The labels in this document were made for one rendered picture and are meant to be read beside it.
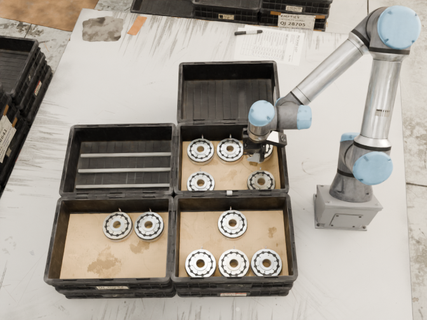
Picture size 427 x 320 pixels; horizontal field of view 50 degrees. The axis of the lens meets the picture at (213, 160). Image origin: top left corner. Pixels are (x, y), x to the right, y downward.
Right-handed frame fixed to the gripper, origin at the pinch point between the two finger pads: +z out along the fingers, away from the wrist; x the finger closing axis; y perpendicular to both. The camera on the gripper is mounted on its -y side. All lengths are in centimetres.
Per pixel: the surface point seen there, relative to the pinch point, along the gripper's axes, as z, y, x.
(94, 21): 28, 77, -87
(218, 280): -12, 16, 47
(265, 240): -0.1, -0.1, 32.2
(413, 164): 92, -98, -31
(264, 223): 0.7, 0.1, 26.1
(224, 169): 3.6, 13.5, 4.2
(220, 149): 1.6, 15.0, -3.4
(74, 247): 0, 67, 33
